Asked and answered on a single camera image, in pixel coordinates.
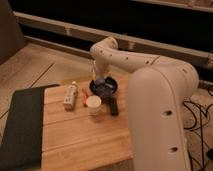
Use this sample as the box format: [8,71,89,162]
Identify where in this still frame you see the dark grey mat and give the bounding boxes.
[0,84,56,171]

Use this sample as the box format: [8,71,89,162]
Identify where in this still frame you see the dark ceramic bowl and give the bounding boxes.
[89,77,118,99]

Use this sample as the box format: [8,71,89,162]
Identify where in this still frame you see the white paper cup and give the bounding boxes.
[86,95,102,115]

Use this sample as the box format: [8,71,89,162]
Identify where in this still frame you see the black floor cables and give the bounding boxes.
[182,84,213,171]

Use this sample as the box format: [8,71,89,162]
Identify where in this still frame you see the black remote control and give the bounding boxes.
[109,98,119,116]

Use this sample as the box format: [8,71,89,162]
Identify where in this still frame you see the red marker pen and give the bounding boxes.
[82,88,88,107]

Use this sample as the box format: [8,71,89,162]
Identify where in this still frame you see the wooden shelf rail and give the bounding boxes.
[14,12,213,70]

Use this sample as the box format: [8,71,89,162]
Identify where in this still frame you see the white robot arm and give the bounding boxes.
[90,37,199,171]

